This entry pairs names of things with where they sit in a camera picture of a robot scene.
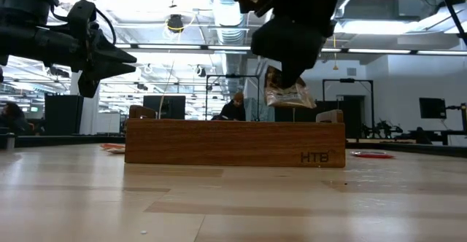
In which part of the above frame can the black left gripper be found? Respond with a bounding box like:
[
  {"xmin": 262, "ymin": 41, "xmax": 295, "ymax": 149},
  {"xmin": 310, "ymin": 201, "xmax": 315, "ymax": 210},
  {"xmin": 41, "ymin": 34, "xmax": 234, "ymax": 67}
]
[{"xmin": 43, "ymin": 28, "xmax": 138, "ymax": 98}]

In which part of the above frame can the beige tea packet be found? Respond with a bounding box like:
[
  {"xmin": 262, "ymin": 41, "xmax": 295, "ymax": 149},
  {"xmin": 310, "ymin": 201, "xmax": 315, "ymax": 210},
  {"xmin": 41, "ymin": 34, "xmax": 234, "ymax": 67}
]
[{"xmin": 263, "ymin": 65, "xmax": 318, "ymax": 110}]

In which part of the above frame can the wooden compartment tea box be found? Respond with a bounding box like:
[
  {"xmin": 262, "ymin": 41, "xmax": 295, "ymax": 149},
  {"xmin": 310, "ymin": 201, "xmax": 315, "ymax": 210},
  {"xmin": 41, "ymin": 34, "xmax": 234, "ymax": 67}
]
[{"xmin": 124, "ymin": 104, "xmax": 347, "ymax": 169}]

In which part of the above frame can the red strawberry tea packet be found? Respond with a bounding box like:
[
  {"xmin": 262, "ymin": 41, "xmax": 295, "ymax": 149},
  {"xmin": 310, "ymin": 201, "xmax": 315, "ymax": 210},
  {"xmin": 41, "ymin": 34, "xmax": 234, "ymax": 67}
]
[{"xmin": 350, "ymin": 150, "xmax": 396, "ymax": 160}]

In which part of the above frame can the black cabinet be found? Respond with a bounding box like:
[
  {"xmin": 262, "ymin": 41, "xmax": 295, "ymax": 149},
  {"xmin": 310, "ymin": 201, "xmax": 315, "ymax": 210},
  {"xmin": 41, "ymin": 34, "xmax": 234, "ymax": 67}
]
[{"xmin": 44, "ymin": 93, "xmax": 85, "ymax": 136}]

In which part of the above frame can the ceiling light strip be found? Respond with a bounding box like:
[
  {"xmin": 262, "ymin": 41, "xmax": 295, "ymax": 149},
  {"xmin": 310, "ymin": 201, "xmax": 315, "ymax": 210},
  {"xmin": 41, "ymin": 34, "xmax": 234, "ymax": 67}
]
[
  {"xmin": 115, "ymin": 43, "xmax": 252, "ymax": 51},
  {"xmin": 320, "ymin": 47, "xmax": 467, "ymax": 56}
]

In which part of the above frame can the black computer monitor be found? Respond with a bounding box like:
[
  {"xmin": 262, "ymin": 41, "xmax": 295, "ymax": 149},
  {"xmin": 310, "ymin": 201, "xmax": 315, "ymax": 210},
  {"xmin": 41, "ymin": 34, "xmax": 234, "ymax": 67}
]
[{"xmin": 142, "ymin": 95, "xmax": 187, "ymax": 120}]

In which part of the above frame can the person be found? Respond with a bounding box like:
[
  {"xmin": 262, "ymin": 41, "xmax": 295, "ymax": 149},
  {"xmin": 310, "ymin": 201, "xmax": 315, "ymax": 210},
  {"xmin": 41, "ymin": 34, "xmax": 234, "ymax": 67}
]
[
  {"xmin": 210, "ymin": 91, "xmax": 247, "ymax": 122},
  {"xmin": 0, "ymin": 101, "xmax": 32, "ymax": 136}
]

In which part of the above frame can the grey cup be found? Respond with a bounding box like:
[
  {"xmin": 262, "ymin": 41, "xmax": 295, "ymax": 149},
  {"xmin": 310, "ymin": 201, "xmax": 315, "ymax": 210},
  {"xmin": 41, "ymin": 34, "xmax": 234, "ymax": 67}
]
[{"xmin": 4, "ymin": 132, "xmax": 17, "ymax": 150}]

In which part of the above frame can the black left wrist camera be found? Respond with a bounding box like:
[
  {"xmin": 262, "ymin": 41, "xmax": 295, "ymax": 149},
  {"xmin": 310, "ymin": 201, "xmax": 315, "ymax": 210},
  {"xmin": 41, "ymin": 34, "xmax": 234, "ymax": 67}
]
[{"xmin": 66, "ymin": 0, "xmax": 98, "ymax": 42}]

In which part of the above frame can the silver ceiling duct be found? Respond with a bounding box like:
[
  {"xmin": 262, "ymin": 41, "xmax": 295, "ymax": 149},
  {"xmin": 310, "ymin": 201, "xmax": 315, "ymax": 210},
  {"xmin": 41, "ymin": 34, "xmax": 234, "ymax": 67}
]
[{"xmin": 208, "ymin": 0, "xmax": 252, "ymax": 46}]

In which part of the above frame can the black hanging ceiling camera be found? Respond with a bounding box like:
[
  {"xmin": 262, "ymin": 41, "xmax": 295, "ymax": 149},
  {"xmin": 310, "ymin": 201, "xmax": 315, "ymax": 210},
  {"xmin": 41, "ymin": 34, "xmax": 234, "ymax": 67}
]
[{"xmin": 166, "ymin": 13, "xmax": 185, "ymax": 34}]

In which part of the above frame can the black wall monitor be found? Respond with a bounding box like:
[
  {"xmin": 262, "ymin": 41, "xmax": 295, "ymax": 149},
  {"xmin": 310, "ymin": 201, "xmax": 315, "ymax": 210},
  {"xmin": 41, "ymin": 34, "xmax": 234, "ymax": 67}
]
[{"xmin": 418, "ymin": 97, "xmax": 447, "ymax": 120}]

